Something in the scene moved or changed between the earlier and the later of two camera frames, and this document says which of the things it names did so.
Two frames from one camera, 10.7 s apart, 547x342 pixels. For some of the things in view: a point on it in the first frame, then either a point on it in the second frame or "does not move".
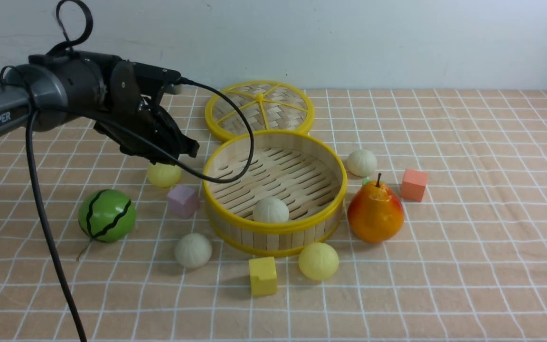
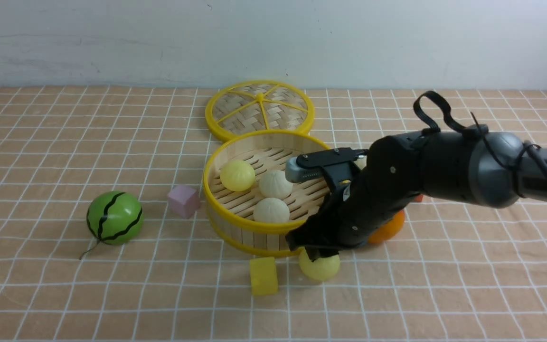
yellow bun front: x=318 y=261 does not move
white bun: x=271 y=209 does not move
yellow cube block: x=263 y=276 does not move
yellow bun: x=163 y=175 -> x=237 y=175
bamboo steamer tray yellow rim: x=306 y=171 does not move
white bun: x=193 y=251 -> x=273 y=185
